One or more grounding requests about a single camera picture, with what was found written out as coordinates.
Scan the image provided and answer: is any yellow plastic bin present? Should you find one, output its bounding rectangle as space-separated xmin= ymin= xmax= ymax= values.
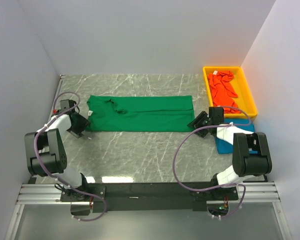
xmin=202 ymin=66 xmax=258 ymax=119

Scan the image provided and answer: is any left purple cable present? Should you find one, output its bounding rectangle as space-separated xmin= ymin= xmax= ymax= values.
xmin=33 ymin=91 xmax=108 ymax=222

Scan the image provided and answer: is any aluminium frame rail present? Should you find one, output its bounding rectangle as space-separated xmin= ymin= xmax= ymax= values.
xmin=16 ymin=182 xmax=281 ymax=205

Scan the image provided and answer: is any orange t-shirt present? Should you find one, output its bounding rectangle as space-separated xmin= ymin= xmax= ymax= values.
xmin=207 ymin=70 xmax=241 ymax=114

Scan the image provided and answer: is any green t-shirt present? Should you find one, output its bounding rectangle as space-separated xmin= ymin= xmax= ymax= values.
xmin=86 ymin=95 xmax=195 ymax=132

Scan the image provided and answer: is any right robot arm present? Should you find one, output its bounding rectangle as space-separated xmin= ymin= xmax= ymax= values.
xmin=187 ymin=106 xmax=272 ymax=200

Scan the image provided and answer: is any black base beam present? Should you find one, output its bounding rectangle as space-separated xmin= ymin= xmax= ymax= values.
xmin=59 ymin=181 xmax=240 ymax=216

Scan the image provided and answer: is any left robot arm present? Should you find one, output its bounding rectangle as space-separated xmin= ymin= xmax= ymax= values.
xmin=24 ymin=99 xmax=90 ymax=201

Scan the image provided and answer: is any blue folded t-shirt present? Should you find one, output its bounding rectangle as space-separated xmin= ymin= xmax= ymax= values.
xmin=214 ymin=118 xmax=255 ymax=155

